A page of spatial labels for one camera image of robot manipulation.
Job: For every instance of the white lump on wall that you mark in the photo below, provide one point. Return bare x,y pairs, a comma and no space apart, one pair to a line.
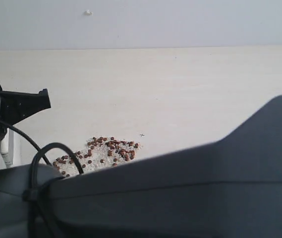
88,13

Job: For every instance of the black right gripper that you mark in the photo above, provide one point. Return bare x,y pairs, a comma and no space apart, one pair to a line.
17,106

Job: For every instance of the white wooden brush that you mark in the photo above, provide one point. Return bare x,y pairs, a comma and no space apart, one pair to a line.
7,148

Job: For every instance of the scattered white rice grains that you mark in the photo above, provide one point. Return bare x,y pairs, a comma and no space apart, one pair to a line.
106,152

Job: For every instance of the scattered brown pellets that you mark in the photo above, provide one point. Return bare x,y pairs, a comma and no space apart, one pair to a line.
66,165

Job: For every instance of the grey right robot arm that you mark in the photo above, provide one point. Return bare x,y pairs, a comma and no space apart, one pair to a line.
231,188

